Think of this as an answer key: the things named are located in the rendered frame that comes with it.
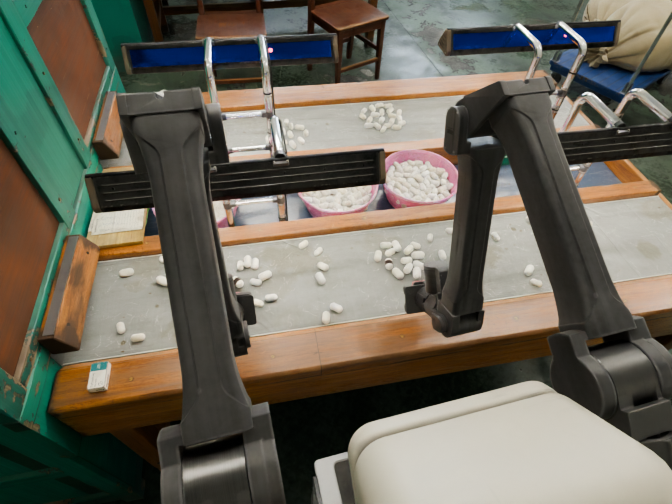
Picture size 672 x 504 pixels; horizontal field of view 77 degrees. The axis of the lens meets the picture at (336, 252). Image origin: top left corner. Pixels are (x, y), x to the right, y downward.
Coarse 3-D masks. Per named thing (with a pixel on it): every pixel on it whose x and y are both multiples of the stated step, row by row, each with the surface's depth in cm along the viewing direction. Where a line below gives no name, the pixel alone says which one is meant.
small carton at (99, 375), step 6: (96, 366) 93; (102, 366) 93; (108, 366) 93; (90, 372) 92; (96, 372) 92; (102, 372) 92; (108, 372) 93; (90, 378) 91; (96, 378) 91; (102, 378) 91; (108, 378) 93; (90, 384) 90; (96, 384) 90; (102, 384) 90; (90, 390) 90; (96, 390) 90; (102, 390) 91
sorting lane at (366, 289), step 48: (288, 240) 123; (336, 240) 124; (384, 240) 125; (528, 240) 127; (624, 240) 128; (96, 288) 110; (144, 288) 111; (240, 288) 112; (288, 288) 113; (336, 288) 113; (384, 288) 114; (528, 288) 116; (96, 336) 102
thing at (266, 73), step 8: (208, 40) 119; (256, 40) 123; (264, 40) 121; (208, 48) 116; (264, 48) 117; (208, 56) 113; (264, 56) 114; (208, 64) 112; (264, 64) 114; (208, 72) 112; (264, 72) 114; (208, 80) 113; (264, 80) 116; (272, 80) 117; (208, 88) 115; (264, 88) 118; (272, 88) 119; (216, 96) 117; (264, 96) 120; (272, 96) 121; (272, 104) 123; (256, 112) 124; (264, 112) 124; (272, 112) 124; (224, 120) 123; (232, 152) 132
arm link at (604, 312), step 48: (480, 96) 56; (528, 96) 52; (528, 144) 51; (528, 192) 53; (576, 192) 50; (576, 240) 48; (576, 288) 48; (576, 336) 46; (624, 336) 48; (576, 384) 46
